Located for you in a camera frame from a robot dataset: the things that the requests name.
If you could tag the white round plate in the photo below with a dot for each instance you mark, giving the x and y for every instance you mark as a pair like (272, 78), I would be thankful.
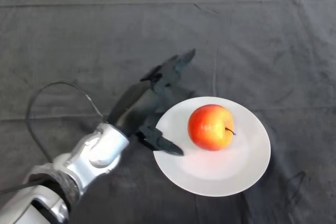
(223, 166)

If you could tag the black cloth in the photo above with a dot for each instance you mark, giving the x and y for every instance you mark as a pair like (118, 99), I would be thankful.
(183, 24)

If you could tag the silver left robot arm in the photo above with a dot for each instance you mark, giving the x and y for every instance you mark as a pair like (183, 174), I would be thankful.
(78, 166)

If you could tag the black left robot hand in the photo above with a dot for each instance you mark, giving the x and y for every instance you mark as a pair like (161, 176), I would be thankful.
(143, 108)

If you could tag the red yellow apple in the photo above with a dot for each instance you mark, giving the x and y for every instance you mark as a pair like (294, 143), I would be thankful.
(210, 127)

